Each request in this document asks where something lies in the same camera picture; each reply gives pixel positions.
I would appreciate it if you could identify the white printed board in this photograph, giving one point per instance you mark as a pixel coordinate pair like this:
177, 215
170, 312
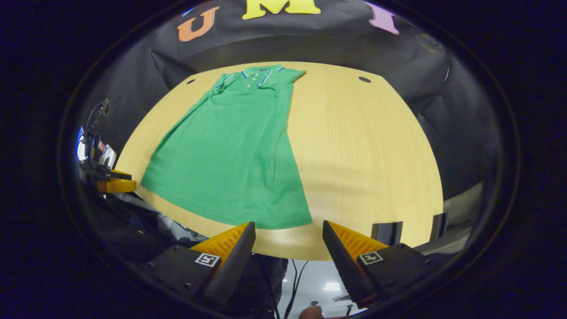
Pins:
106, 155

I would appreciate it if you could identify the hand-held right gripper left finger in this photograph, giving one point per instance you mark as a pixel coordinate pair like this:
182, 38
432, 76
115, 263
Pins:
232, 266

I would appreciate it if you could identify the green T-shirt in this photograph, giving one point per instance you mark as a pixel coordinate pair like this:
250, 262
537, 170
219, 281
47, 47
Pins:
230, 168

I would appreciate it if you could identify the black backdrop cloth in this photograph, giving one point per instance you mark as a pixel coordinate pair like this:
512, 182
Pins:
310, 40

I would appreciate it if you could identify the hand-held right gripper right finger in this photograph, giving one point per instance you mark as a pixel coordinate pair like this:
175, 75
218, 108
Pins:
343, 266

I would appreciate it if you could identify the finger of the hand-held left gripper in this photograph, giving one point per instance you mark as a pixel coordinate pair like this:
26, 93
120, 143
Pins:
117, 185

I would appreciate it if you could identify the dark rectangular panel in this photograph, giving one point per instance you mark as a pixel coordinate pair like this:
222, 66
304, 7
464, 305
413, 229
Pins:
386, 234
439, 227

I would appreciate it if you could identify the person's dark trousers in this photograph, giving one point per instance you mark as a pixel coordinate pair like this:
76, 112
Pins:
261, 288

